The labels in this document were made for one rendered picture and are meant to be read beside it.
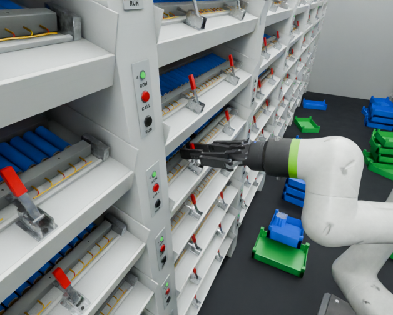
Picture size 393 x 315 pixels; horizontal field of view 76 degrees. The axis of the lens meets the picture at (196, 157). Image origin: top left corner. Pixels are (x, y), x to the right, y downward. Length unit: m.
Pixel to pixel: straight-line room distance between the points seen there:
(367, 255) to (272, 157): 0.60
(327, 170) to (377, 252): 0.55
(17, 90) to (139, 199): 0.28
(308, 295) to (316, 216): 1.12
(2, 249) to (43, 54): 0.23
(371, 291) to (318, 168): 0.61
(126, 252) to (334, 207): 0.43
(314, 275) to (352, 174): 1.23
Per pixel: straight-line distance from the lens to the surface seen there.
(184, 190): 0.68
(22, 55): 0.34
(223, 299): 1.55
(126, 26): 0.39
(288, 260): 1.76
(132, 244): 0.57
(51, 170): 0.42
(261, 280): 1.64
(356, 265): 1.11
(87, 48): 0.38
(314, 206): 0.59
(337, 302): 1.33
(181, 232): 0.82
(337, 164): 0.57
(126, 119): 0.40
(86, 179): 0.43
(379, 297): 1.09
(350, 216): 0.60
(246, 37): 1.02
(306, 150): 0.58
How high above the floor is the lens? 1.37
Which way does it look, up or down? 33 degrees down
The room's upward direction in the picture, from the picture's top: straight up
